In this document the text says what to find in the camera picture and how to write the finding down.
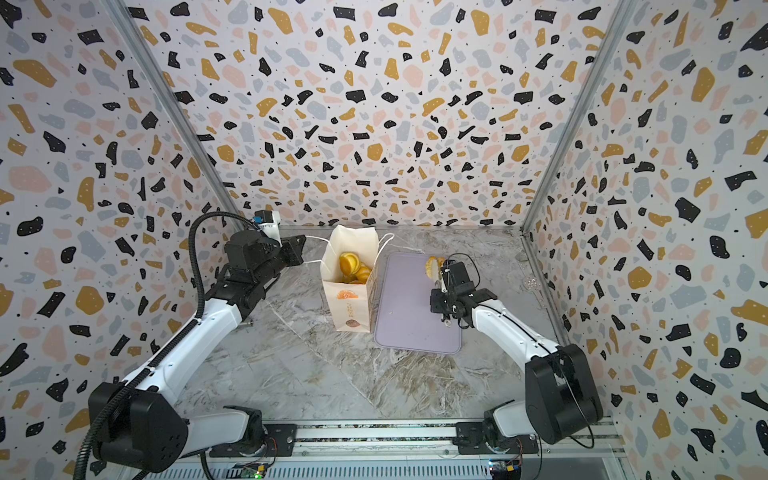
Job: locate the printed paper bread bag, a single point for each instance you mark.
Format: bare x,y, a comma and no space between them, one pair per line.
350,304

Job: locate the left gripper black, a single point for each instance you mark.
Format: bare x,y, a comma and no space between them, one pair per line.
293,249

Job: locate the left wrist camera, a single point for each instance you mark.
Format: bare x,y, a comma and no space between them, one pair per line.
268,222

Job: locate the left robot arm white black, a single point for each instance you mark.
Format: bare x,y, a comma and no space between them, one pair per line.
134,423

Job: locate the round yellow tart bread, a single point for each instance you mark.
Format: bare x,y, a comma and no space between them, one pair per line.
349,264

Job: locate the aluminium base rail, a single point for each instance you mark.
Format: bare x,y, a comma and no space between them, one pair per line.
452,448

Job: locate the knotted brown bun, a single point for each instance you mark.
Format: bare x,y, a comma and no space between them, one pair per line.
433,268

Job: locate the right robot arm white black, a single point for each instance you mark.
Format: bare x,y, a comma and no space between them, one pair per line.
560,395

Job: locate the lilac plastic tray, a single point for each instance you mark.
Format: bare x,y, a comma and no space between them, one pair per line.
404,319

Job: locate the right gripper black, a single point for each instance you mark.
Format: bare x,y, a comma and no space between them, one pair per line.
447,286

